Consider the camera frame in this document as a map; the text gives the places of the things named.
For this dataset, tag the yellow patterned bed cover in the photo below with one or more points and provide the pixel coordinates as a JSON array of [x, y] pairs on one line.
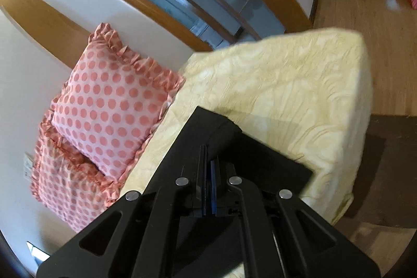
[[306, 95]]

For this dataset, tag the white wall socket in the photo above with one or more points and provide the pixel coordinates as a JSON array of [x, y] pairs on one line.
[[27, 166]]

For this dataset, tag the pink polka dot pillow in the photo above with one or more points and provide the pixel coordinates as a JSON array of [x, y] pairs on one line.
[[66, 182], [113, 101]]

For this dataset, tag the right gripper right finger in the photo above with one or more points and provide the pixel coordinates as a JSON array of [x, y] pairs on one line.
[[271, 232]]

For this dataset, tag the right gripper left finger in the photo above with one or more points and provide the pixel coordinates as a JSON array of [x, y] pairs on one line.
[[137, 236]]

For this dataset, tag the black pants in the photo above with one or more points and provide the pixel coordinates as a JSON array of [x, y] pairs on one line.
[[225, 141]]

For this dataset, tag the pink polka dot pillow left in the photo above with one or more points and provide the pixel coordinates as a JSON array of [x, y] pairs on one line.
[[66, 182]]

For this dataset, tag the pink polka dot pillow right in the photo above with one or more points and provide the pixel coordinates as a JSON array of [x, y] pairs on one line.
[[113, 101]]

